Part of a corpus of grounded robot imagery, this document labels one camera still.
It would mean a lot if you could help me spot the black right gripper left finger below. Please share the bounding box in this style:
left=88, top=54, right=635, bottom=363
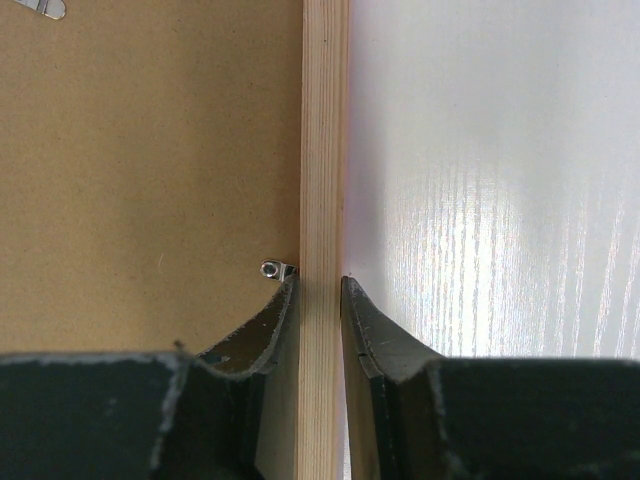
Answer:
left=1, top=276, right=299, bottom=479

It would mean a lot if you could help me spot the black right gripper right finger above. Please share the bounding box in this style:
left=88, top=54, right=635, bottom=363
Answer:
left=341, top=277, right=639, bottom=479

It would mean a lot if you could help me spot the brown cardboard backing board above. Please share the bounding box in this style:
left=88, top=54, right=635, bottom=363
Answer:
left=1, top=1, right=302, bottom=359

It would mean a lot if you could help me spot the pink wooden picture frame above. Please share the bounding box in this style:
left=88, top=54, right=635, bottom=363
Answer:
left=295, top=1, right=350, bottom=479

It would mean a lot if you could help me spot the small metal turn clip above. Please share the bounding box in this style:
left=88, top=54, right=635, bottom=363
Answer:
left=260, top=259, right=298, bottom=283

